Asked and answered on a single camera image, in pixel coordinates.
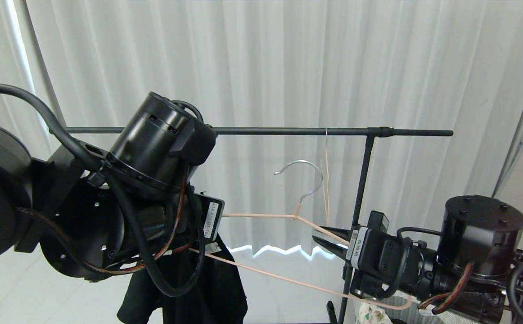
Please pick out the cream printed garment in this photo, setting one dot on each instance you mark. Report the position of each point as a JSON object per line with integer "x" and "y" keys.
{"x": 374, "y": 315}

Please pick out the white curtain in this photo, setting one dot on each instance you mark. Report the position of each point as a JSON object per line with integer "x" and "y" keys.
{"x": 266, "y": 58}

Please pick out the white laundry basket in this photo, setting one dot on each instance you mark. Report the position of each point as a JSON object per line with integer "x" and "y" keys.
{"x": 405, "y": 303}

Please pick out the black clothes rack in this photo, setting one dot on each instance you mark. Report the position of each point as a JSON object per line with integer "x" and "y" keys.
{"x": 266, "y": 131}

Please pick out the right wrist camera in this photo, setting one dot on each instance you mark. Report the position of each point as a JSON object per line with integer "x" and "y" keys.
{"x": 387, "y": 261}

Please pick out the pink clothes hanger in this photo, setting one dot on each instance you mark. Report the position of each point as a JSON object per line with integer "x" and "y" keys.
{"x": 297, "y": 211}
{"x": 326, "y": 189}

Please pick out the black garment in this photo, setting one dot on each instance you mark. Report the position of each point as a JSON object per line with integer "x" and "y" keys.
{"x": 207, "y": 292}

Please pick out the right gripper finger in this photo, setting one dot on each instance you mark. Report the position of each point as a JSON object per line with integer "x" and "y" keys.
{"x": 343, "y": 235}
{"x": 335, "y": 249}

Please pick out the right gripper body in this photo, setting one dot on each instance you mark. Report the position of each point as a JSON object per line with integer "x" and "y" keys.
{"x": 468, "y": 306}

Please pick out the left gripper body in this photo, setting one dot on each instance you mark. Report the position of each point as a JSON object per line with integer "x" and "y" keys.
{"x": 86, "y": 225}

